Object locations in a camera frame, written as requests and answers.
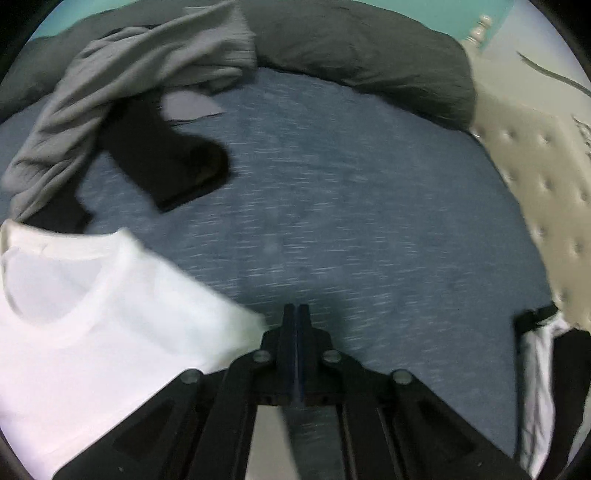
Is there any grey crumpled garment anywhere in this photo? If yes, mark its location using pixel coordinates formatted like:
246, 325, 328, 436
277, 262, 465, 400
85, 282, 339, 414
2, 0, 258, 222

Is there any blue woven bedspread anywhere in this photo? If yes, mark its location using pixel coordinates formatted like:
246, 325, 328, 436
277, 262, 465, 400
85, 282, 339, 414
0, 69, 555, 462

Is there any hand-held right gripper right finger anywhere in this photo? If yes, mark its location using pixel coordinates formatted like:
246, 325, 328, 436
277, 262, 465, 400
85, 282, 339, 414
297, 303, 532, 480

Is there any cream tufted headboard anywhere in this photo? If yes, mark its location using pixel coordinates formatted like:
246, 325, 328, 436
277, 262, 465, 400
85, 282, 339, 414
459, 14, 591, 333

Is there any black and white garment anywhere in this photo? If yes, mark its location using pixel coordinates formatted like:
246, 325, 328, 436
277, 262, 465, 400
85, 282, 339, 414
513, 302, 591, 478

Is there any white long-sleeve shirt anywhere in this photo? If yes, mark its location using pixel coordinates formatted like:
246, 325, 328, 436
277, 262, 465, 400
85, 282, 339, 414
0, 219, 269, 480

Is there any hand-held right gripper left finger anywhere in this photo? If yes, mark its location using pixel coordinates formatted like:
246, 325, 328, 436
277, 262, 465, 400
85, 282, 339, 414
53, 303, 297, 480

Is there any small light blue cloth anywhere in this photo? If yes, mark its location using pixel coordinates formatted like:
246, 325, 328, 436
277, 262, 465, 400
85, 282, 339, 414
161, 90, 225, 123

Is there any dark grey duvet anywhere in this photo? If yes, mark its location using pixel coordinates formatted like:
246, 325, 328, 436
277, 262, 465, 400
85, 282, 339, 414
0, 0, 476, 132

